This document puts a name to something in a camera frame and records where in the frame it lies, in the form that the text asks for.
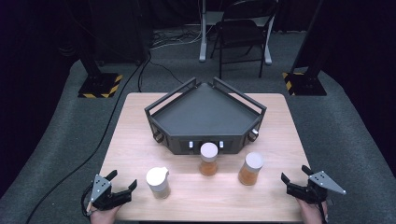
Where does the black stand with striped base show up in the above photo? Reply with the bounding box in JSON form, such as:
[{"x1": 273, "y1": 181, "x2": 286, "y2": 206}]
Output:
[
  {"x1": 74, "y1": 31, "x2": 124, "y2": 100},
  {"x1": 282, "y1": 0, "x2": 328, "y2": 97}
]

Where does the black folding chair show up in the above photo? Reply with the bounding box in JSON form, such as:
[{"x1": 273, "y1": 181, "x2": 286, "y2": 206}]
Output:
[{"x1": 209, "y1": 0, "x2": 279, "y2": 80}]

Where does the left hand-held gripper cable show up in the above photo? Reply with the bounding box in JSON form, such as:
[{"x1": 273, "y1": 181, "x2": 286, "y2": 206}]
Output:
[{"x1": 80, "y1": 189, "x2": 95, "y2": 219}]

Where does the thin black floor cable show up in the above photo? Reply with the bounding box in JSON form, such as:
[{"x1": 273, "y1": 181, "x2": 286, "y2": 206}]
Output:
[{"x1": 137, "y1": 59, "x2": 186, "y2": 93}]

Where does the hand-held gripper cable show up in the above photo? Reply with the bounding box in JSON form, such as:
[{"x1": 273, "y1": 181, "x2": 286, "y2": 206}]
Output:
[
  {"x1": 80, "y1": 189, "x2": 95, "y2": 219},
  {"x1": 315, "y1": 186, "x2": 331, "y2": 224}
]

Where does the long black floor cable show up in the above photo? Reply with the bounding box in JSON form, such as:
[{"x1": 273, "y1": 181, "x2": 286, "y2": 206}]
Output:
[{"x1": 24, "y1": 52, "x2": 153, "y2": 224}]

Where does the white-lidded amber jar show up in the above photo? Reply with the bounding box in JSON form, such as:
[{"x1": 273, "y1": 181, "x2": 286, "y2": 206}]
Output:
[
  {"x1": 237, "y1": 151, "x2": 265, "y2": 187},
  {"x1": 199, "y1": 142, "x2": 219, "y2": 177},
  {"x1": 146, "y1": 166, "x2": 172, "y2": 200}
]

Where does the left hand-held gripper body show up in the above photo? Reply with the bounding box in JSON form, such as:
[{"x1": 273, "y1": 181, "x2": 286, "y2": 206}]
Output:
[{"x1": 88, "y1": 174, "x2": 134, "y2": 216}]

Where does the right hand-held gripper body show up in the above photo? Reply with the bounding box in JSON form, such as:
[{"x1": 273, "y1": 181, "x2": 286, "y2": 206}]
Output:
[{"x1": 286, "y1": 170, "x2": 347, "y2": 205}]

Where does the right hand-held gripper cable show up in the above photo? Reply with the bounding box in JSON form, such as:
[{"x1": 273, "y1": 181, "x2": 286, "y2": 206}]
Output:
[{"x1": 315, "y1": 186, "x2": 331, "y2": 224}]

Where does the black corner shelf rack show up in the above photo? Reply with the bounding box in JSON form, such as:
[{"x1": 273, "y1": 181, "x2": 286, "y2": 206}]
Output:
[{"x1": 144, "y1": 77, "x2": 268, "y2": 156}]

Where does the person's left hand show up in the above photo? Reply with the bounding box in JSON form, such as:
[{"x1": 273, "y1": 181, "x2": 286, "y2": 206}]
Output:
[{"x1": 88, "y1": 203, "x2": 122, "y2": 224}]

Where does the white desk frame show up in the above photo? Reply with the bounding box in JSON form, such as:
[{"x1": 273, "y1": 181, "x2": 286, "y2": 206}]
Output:
[{"x1": 186, "y1": 0, "x2": 276, "y2": 66}]

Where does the person's right hand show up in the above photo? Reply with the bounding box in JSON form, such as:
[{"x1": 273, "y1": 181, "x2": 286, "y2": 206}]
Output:
[{"x1": 296, "y1": 199, "x2": 330, "y2": 224}]

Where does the bundle of floor cables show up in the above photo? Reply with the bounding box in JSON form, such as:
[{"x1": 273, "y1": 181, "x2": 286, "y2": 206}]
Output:
[{"x1": 150, "y1": 29, "x2": 204, "y2": 50}]

